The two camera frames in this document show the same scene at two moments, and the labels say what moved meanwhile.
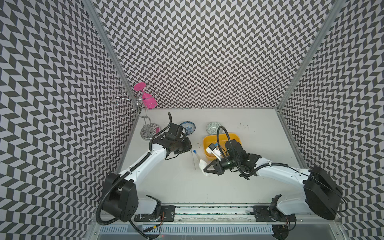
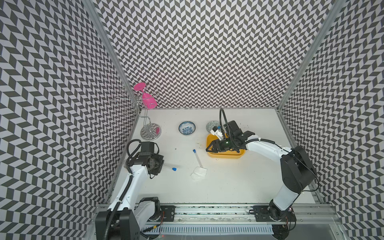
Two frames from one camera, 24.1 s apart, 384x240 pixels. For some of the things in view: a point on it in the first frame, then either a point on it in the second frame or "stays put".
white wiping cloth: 203,164 to 199,173
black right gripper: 217,166 to 215,143
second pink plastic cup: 139,86 stays put
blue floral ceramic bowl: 189,126 stays put
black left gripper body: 182,146 to 158,161
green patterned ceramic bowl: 211,128 stays put
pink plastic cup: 149,101 stays put
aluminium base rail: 226,213 stays put
